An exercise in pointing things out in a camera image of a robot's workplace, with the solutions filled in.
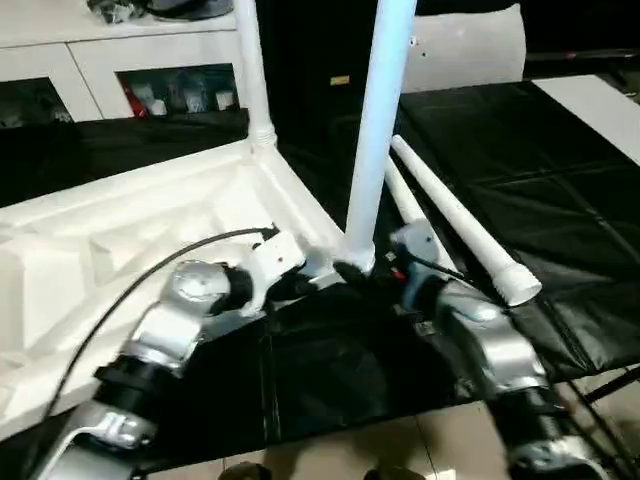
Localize white table leg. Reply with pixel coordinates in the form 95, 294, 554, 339
344, 0, 419, 275
389, 133, 544, 308
383, 154, 460, 275
233, 0, 279, 152

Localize white plastic table top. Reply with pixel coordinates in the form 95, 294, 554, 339
0, 144, 377, 426

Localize dark robot left foot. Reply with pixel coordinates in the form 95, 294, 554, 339
219, 462, 267, 480

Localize dark robot foot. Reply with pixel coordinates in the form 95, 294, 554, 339
219, 462, 267, 480
364, 464, 427, 480

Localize dark robot right foot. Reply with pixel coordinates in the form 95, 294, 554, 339
364, 464, 427, 480

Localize black cabinet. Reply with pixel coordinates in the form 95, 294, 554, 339
253, 0, 416, 151

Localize white chair back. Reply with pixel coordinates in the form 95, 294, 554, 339
402, 2, 529, 94

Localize black tripod leg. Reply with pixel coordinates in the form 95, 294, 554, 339
582, 366, 640, 405

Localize white glass-door cabinet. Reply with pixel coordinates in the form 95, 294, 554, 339
0, 0, 252, 125

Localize black tangled bundle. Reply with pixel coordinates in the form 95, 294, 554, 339
87, 0, 149, 25

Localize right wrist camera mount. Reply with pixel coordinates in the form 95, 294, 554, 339
389, 222, 445, 312

